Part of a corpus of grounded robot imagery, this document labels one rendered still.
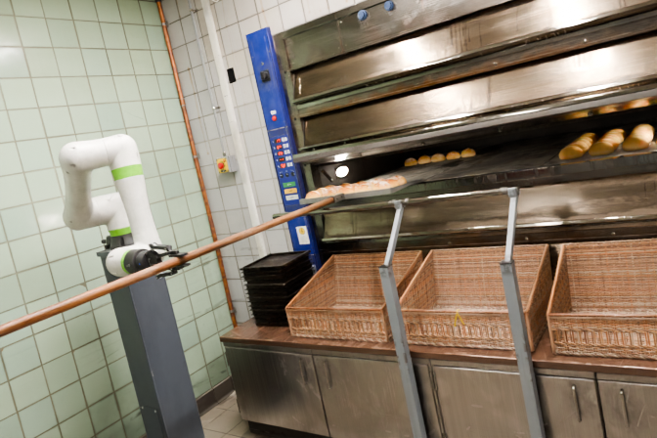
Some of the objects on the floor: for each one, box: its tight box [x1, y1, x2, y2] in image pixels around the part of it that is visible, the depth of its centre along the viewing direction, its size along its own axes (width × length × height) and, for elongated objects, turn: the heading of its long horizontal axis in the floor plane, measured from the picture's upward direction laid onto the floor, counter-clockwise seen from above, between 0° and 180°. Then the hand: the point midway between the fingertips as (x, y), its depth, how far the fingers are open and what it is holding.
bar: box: [272, 186, 546, 438], centre depth 223 cm, size 31×127×118 cm, turn 119°
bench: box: [219, 300, 657, 438], centre depth 233 cm, size 56×242×58 cm, turn 119°
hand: (179, 259), depth 178 cm, fingers closed on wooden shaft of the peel, 3 cm apart
